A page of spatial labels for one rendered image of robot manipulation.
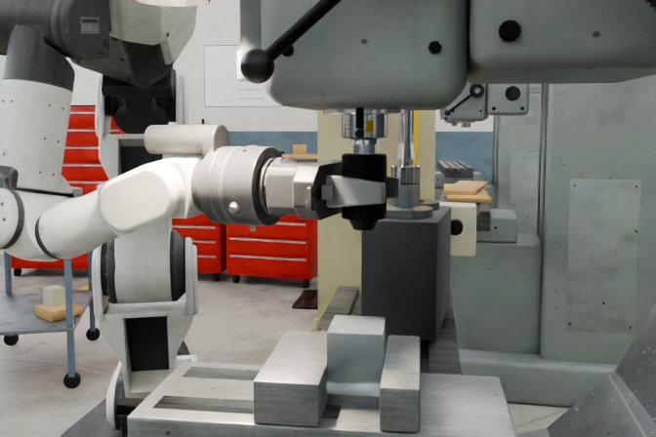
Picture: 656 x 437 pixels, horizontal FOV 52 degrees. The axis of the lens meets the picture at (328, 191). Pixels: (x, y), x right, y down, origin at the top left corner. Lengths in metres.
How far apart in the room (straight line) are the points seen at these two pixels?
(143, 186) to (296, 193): 0.19
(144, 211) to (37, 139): 0.25
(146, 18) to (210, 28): 9.19
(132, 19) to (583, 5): 0.71
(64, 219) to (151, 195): 0.16
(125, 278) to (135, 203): 0.58
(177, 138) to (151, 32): 0.37
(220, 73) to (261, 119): 0.90
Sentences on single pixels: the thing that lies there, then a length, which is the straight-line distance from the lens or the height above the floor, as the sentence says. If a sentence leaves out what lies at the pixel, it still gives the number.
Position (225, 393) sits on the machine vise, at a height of 1.03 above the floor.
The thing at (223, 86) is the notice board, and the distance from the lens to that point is 10.16.
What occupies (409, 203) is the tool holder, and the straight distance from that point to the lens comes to 1.09.
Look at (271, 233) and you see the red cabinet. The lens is 5.40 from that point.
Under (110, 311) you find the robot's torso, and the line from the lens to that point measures 1.43.
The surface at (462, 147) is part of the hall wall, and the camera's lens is 9.71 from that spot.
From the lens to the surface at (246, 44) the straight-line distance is 0.71.
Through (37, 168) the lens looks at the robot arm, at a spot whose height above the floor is 1.24.
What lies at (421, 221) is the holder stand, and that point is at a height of 1.15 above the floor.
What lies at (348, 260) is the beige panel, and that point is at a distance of 2.49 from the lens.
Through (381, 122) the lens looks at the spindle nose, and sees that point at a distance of 0.69.
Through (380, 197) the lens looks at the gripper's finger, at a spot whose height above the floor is 1.22.
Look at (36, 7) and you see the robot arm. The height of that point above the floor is 1.45.
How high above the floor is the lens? 1.29
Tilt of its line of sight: 6 degrees down
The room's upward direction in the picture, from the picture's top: straight up
